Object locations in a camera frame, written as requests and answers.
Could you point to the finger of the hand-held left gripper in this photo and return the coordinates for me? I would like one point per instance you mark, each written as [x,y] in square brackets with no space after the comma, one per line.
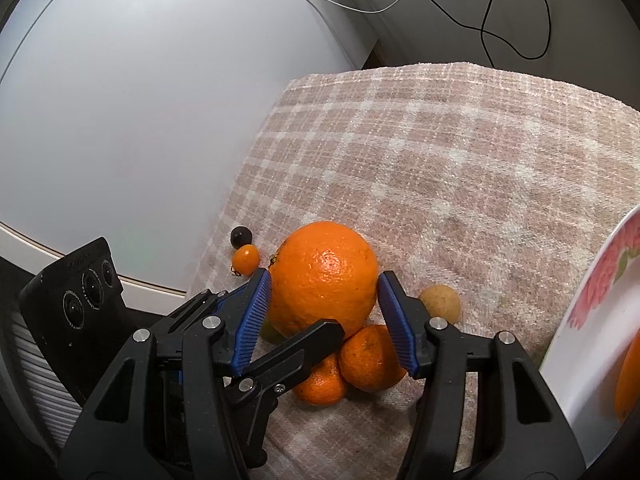
[197,302]
[305,345]

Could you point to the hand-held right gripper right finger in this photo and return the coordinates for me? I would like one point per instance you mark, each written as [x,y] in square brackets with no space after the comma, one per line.
[397,330]

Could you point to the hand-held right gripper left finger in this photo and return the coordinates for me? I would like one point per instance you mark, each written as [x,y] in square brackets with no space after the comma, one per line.
[252,320]

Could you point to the tangerine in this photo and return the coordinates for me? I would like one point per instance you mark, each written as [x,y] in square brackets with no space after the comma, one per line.
[320,385]
[370,357]
[629,385]

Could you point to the brown kiwi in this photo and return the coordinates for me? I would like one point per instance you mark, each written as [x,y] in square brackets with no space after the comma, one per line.
[442,304]

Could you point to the small orange tomato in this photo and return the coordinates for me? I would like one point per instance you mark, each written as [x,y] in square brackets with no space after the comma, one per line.
[245,259]

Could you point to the large orange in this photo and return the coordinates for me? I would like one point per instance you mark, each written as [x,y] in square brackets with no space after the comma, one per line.
[322,280]

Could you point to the floral white plate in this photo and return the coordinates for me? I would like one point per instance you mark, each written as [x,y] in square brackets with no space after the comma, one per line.
[590,350]

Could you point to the white ribbed panel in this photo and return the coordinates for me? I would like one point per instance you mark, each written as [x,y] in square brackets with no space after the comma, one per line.
[40,385]

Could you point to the white furniture panel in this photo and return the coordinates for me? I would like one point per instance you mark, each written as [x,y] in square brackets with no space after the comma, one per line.
[150,135]

